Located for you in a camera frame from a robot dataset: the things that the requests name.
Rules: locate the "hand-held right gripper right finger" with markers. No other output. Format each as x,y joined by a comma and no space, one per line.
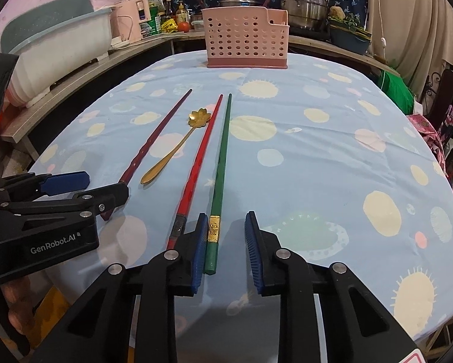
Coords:
253,249

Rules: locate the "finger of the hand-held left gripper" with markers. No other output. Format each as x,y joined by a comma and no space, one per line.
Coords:
67,183
109,196

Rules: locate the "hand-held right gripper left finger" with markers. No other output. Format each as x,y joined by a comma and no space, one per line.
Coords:
200,249

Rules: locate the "red chopstick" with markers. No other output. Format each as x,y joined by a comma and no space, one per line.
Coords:
203,147

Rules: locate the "gold flower spoon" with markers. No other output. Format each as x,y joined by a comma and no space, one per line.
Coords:
199,118

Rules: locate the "pink perforated utensil basket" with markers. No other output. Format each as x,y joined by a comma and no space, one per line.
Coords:
241,37

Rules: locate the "person's left hand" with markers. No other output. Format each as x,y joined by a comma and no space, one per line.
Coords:
20,310

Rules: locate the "person's yellow pants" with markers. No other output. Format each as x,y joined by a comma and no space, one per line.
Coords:
51,302

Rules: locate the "white dish tub grey lid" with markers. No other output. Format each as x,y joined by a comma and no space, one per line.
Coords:
60,45

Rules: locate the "pink kitchen appliance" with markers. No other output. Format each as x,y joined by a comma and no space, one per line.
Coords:
130,20

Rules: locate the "yellow crumpled packet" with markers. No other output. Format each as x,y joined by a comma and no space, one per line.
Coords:
169,26

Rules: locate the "green and white package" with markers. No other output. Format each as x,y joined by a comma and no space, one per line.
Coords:
152,19

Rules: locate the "red tomato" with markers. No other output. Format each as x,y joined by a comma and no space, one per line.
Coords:
184,27

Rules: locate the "clear lidded food container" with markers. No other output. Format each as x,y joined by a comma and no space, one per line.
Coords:
197,25

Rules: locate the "dark sauce bottle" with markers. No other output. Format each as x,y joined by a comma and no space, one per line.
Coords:
169,9

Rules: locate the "yellow oil bottle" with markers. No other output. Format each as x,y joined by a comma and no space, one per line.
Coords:
182,13

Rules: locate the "pink floral cloth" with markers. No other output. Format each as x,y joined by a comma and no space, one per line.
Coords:
428,140

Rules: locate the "green plastic bag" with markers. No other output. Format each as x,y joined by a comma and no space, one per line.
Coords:
398,90

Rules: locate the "blue plastic basin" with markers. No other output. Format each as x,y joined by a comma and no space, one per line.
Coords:
349,41

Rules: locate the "dark ornate chair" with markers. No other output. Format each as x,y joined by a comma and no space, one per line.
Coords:
442,90

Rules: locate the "dark basin with vegetables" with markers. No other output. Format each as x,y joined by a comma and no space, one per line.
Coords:
349,20

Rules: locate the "stainless steel steamer pot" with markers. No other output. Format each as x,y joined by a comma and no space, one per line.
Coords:
304,3

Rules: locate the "beige curtain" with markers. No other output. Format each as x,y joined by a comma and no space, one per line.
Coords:
411,19

